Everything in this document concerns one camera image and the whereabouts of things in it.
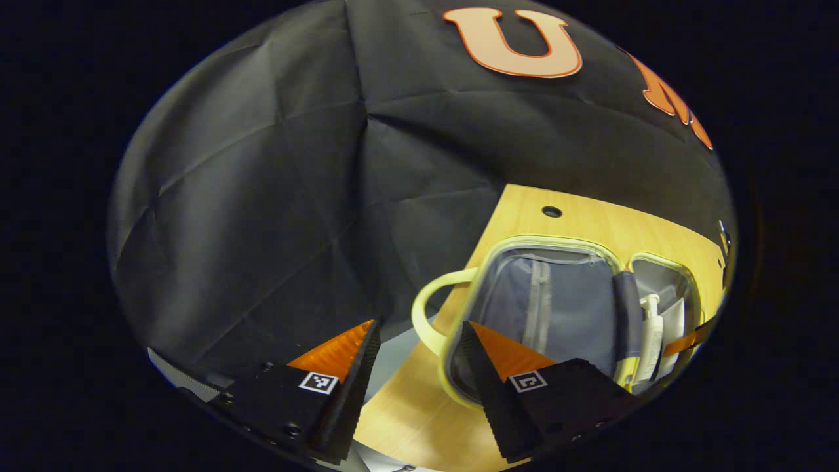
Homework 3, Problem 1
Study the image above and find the pale yellow suitcase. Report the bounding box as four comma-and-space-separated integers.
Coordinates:
411, 234, 706, 412

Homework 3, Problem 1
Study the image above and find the white pump bottle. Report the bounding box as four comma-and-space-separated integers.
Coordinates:
634, 293, 663, 385

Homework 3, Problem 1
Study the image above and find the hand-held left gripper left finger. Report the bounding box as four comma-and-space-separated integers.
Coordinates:
210, 319, 383, 463

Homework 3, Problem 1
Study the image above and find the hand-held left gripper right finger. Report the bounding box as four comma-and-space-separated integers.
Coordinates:
456, 321, 638, 463

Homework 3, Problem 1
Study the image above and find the black backdrop cloth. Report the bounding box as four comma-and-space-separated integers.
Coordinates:
108, 0, 732, 389

